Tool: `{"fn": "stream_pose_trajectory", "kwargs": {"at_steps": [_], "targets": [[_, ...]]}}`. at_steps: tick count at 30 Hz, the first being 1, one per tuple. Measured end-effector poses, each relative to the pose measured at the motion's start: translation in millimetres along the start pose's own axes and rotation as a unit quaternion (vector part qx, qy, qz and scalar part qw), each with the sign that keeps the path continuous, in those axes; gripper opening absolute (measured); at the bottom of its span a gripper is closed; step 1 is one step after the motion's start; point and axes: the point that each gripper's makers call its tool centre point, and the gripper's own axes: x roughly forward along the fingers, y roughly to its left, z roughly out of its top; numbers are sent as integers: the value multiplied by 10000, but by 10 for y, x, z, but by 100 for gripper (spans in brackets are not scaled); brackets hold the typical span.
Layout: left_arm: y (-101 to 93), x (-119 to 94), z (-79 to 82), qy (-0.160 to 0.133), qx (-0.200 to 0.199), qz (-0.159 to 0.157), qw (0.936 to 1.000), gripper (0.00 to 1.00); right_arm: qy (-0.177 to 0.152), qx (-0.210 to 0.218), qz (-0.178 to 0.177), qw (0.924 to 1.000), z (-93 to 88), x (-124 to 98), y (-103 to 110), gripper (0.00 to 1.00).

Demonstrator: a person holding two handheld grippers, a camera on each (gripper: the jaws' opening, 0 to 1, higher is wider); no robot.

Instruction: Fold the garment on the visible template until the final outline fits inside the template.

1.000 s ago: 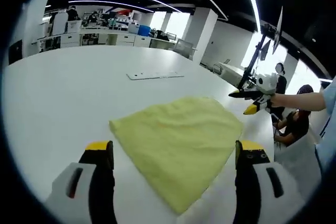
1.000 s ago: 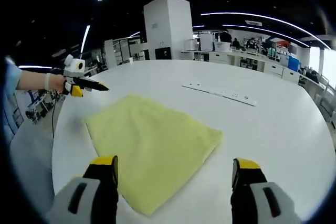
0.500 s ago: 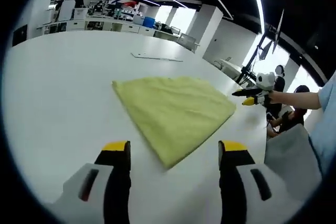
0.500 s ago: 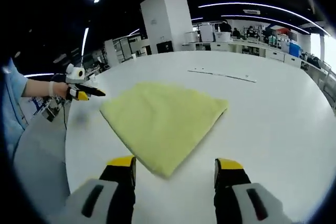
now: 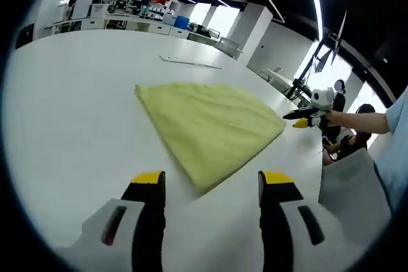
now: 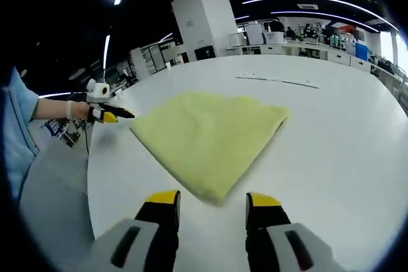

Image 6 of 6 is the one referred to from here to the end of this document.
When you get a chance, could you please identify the white power strip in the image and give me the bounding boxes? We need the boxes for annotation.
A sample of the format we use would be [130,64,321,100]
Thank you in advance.
[235,75,321,89]

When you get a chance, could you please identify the white drawer counter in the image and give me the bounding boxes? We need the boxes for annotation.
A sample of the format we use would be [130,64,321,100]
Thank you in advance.
[226,43,408,96]

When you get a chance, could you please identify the person's left hand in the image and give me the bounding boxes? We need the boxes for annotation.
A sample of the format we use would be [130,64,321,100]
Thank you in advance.
[72,101,92,120]

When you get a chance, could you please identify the black box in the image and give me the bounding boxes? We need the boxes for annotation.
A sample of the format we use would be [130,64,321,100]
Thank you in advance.
[194,46,215,61]

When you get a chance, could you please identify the white square pillar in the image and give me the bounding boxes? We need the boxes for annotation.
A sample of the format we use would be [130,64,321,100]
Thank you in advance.
[170,0,238,60]

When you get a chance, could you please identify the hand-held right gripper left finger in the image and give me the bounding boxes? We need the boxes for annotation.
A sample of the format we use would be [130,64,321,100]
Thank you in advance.
[92,189,182,272]

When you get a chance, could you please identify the yellow blue black garment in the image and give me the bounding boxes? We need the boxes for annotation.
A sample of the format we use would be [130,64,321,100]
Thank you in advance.
[128,90,291,207]

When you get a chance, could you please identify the white appliance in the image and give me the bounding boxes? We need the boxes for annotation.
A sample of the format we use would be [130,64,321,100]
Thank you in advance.
[228,32,245,48]

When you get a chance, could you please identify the thin gripper cable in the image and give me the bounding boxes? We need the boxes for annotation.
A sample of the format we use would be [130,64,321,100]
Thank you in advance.
[83,121,91,157]

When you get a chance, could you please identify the white cabinet unit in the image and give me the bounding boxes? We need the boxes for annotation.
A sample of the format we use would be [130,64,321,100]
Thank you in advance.
[246,24,266,45]

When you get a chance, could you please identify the white storage box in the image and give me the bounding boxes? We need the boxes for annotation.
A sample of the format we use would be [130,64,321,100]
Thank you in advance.
[265,31,285,45]

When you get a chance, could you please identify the blue crate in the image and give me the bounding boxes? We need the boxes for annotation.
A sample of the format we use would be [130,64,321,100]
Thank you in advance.
[354,41,371,61]

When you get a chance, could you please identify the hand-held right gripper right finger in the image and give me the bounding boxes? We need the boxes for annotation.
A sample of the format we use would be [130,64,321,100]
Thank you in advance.
[244,191,339,272]

